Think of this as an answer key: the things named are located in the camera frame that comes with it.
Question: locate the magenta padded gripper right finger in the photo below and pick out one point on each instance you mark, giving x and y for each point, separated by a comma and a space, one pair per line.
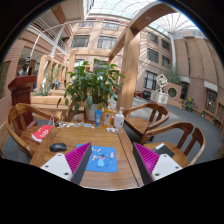
153, 166

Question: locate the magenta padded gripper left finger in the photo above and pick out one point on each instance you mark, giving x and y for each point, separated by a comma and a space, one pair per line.
70, 166

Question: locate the black computer mouse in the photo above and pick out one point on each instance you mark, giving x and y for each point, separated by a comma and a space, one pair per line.
58, 147

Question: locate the blue cartoon mouse pad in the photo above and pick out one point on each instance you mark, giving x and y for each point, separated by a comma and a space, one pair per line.
102, 159

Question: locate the dark notebook on chair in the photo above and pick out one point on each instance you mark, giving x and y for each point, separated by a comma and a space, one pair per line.
163, 149

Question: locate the wooden table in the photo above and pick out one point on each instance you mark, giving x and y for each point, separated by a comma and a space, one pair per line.
127, 176

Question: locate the near right wooden armchair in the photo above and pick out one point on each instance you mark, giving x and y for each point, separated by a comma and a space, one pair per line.
182, 136

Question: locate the wooden armchair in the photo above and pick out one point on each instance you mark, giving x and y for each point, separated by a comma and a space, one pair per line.
21, 126
157, 115
182, 136

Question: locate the red and white bag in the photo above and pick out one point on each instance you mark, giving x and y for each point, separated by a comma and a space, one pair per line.
39, 135

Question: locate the far right wooden armchair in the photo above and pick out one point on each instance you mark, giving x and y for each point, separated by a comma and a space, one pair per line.
157, 115

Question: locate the white pump bottle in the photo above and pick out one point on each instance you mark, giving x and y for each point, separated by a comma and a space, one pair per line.
119, 119

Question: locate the blue tube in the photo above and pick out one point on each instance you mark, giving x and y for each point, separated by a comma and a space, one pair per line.
98, 114

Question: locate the yellow liquid bottle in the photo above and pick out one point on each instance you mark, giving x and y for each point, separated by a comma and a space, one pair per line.
107, 117

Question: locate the white geometric sculpture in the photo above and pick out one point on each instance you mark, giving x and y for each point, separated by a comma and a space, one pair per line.
159, 96

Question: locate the left wooden armchair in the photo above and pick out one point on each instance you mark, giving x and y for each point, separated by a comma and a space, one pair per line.
21, 126

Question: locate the green potted plant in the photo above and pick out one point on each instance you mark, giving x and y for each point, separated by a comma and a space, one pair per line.
91, 89

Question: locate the red wooden lectern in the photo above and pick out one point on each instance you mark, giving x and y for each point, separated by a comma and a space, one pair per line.
20, 88

